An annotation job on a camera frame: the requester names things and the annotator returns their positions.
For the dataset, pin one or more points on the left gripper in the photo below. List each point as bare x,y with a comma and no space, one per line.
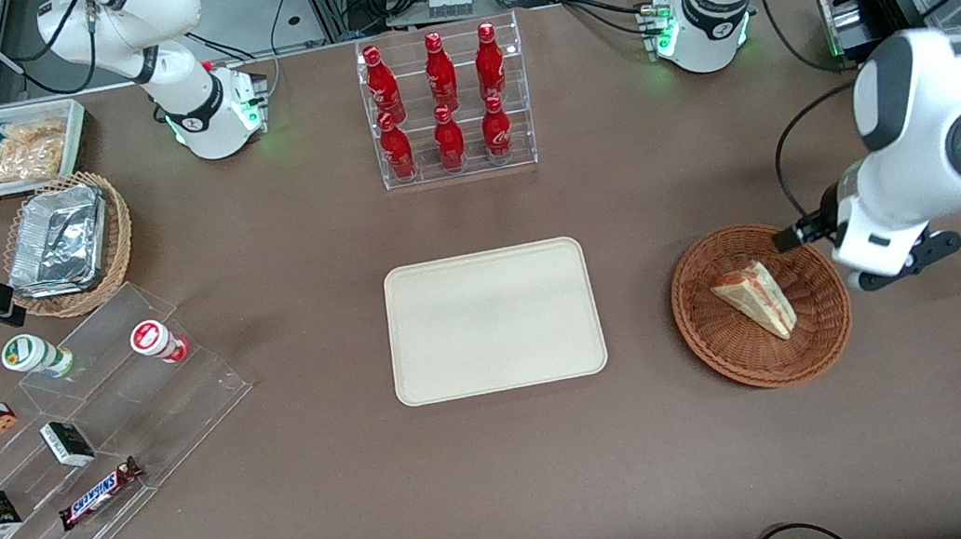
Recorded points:
814,226

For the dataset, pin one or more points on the triangular sandwich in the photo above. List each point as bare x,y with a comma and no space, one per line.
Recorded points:
755,298

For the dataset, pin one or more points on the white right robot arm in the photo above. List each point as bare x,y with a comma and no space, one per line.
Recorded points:
181,77

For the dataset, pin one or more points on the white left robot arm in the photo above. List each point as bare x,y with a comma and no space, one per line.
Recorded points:
937,102

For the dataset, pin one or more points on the oval light wicker basket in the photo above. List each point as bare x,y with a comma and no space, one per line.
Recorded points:
119,226

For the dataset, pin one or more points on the round brown wicker basket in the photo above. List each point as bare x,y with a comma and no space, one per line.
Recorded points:
737,356

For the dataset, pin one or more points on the beige rectangular tray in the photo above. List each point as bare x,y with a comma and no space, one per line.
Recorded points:
492,319

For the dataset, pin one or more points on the green lid yogurt cup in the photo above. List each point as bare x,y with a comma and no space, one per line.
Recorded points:
32,353

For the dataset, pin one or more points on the stack of foil containers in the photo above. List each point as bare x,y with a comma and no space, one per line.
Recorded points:
58,239

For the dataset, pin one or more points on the clear bag of chips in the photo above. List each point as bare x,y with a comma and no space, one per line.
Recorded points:
18,156

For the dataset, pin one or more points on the red lid yogurt cup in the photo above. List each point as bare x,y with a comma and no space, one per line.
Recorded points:
154,339

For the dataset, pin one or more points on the Snickers chocolate bar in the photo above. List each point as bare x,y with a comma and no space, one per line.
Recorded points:
98,494

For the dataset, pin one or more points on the clear acrylic stepped stand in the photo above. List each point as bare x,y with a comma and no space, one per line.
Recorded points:
181,415

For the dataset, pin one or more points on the red cola bottle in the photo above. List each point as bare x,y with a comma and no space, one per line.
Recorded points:
490,63
441,73
497,131
449,142
382,86
397,151

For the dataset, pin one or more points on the clear acrylic bottle rack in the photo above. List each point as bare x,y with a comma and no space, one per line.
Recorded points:
475,167

